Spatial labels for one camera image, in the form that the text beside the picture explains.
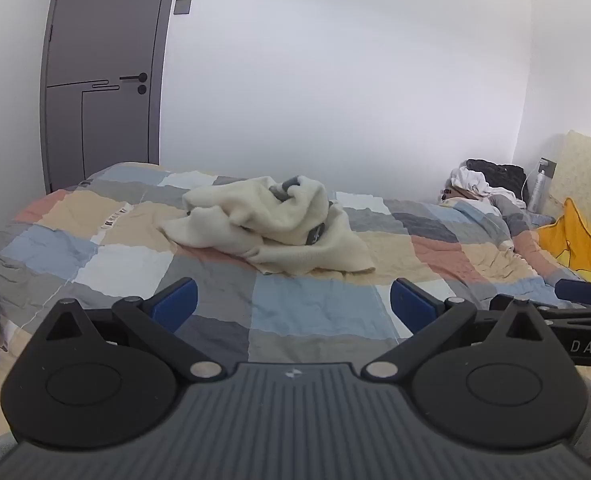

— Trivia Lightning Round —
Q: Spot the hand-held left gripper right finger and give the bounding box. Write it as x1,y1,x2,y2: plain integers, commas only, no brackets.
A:
363,277,552,380

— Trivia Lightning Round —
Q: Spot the black garment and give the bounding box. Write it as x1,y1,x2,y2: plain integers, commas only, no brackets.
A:
466,159,527,201

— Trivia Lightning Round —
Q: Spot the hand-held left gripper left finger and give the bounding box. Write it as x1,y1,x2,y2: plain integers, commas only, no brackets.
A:
40,277,227,384

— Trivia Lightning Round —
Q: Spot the white charger cable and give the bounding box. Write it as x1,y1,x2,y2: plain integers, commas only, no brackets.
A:
520,166,542,201

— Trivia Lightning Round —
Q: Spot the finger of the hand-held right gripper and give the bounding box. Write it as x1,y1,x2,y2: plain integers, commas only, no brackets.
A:
489,294,591,322
555,279,591,307

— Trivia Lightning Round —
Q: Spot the silver bottle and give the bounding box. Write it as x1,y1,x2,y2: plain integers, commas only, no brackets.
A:
526,170,549,212

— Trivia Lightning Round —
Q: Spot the cream striped sweater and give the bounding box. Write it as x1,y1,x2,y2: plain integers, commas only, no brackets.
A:
156,175,376,276

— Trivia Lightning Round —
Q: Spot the patchwork quilt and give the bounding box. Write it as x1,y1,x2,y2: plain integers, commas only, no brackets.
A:
0,161,591,356

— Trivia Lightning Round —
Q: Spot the cream padded headboard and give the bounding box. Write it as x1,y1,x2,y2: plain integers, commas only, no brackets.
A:
545,130,591,218

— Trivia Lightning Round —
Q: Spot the grey door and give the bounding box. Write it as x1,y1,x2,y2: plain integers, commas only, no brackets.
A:
40,0,181,195

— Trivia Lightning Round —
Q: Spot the yellow cushion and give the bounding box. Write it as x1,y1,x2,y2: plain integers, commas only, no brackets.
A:
534,198,591,285

